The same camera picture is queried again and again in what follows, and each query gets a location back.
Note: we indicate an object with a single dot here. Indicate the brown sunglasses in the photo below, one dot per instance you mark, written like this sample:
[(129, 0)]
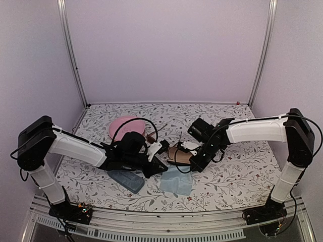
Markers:
[(170, 133)]

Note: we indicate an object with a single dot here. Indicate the pink plate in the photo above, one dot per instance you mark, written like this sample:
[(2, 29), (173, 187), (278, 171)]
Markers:
[(134, 126)]

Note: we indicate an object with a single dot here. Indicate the grey case green lining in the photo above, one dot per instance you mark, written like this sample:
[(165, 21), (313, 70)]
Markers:
[(127, 179)]

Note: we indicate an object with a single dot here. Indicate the black glasses case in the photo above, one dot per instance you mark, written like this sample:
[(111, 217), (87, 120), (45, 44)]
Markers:
[(182, 157)]

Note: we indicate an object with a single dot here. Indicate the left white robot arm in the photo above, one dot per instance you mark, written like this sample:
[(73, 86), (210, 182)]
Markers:
[(42, 137)]

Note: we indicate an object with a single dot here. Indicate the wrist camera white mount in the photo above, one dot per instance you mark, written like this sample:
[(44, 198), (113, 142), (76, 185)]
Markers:
[(188, 147), (157, 148)]

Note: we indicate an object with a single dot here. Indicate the left aluminium frame post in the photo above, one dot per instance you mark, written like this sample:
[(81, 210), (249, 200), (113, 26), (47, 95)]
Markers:
[(70, 50)]

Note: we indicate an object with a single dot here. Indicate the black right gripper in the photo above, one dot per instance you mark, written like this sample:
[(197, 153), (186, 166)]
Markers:
[(201, 166)]

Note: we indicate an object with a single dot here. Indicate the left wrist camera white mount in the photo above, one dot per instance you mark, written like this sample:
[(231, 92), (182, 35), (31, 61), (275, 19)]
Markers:
[(157, 148)]

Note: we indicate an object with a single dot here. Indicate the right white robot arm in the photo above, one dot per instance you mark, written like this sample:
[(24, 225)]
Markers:
[(244, 162)]

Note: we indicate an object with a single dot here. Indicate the aluminium frame post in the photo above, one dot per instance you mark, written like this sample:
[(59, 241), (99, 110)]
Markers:
[(70, 50), (271, 15)]

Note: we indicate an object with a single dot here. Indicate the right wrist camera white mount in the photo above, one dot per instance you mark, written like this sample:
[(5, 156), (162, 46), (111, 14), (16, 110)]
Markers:
[(188, 147)]

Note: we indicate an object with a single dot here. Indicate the front aluminium rail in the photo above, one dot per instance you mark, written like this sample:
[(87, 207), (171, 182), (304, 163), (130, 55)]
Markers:
[(122, 225)]

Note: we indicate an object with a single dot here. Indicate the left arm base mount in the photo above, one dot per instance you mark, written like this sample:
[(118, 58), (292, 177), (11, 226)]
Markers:
[(80, 213)]

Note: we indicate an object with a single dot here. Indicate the light blue cloth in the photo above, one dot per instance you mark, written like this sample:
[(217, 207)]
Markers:
[(174, 181)]

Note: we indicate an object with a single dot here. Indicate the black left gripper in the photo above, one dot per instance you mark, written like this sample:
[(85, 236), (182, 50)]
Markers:
[(154, 169)]

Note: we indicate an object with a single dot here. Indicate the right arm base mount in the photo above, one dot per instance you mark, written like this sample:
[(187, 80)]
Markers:
[(269, 211)]

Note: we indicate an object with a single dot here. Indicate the right aluminium frame post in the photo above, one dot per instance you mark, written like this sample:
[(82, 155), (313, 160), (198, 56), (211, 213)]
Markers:
[(271, 15)]

